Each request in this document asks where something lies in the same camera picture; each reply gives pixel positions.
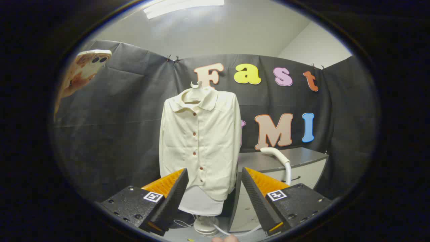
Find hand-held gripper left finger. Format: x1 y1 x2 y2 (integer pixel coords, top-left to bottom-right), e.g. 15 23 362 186
100 168 189 236

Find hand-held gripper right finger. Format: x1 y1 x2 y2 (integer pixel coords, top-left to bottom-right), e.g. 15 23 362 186
241 167 332 236

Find phone with marbled case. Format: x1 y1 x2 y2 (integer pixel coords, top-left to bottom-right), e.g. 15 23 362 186
54 49 112 119

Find ceiling light panel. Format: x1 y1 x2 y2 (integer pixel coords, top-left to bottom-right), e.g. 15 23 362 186
143 0 225 19

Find white cloth under shirt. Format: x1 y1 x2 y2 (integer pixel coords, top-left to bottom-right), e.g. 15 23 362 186
178 186 224 216

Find white cabinet with grey top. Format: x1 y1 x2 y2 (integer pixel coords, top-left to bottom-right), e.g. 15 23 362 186
228 147 329 233

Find white steamer base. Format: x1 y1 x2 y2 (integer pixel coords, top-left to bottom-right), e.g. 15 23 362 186
194 215 221 236

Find cream button-up shirt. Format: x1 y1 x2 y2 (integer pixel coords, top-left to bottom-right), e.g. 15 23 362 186
159 86 242 201

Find white garment steamer head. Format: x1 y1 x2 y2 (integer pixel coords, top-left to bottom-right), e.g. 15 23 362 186
260 147 291 166

